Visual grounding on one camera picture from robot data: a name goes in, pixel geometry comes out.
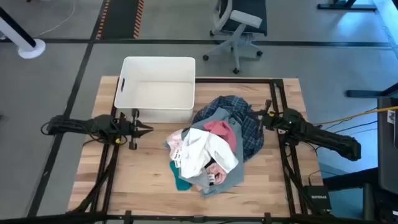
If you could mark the white plastic laundry basket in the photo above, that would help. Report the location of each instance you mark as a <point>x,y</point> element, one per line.
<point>155,93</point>

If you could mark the teal garment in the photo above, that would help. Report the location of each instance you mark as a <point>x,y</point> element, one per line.
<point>180,183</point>

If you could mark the black desk foot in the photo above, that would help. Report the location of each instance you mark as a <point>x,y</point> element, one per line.
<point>363,93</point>
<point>345,6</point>

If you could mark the white round pillar stand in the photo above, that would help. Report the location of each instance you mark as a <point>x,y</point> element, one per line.
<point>31,49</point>

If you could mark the black garment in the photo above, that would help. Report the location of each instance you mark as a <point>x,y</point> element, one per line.
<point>210,163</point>

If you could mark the white shirt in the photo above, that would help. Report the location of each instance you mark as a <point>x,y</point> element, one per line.
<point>199,149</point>

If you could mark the black Netgear network switch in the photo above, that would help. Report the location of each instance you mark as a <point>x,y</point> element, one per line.
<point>317,197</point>

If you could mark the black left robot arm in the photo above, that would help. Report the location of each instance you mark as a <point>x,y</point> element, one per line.
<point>77,126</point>

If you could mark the white office chair dark seat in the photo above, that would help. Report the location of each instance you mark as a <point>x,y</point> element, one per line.
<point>245,18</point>

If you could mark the black hazard-striped floor mat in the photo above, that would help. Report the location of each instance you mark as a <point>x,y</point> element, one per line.
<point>121,18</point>

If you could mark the coral pink garment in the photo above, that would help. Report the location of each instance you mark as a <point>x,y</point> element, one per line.
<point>222,127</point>

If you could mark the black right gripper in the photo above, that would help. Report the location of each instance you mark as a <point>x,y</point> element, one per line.
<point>273,119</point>

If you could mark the black computer cabinet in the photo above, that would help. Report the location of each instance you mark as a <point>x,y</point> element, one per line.
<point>388,149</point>

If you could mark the black metal table frame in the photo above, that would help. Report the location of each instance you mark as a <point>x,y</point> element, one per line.
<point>236,80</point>

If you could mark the blue plaid shirt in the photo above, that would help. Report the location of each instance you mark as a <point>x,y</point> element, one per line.
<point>245,133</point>

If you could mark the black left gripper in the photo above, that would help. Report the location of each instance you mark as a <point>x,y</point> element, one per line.
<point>127,127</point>

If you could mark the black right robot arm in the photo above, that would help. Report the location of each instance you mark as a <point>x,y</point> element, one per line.
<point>326,138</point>

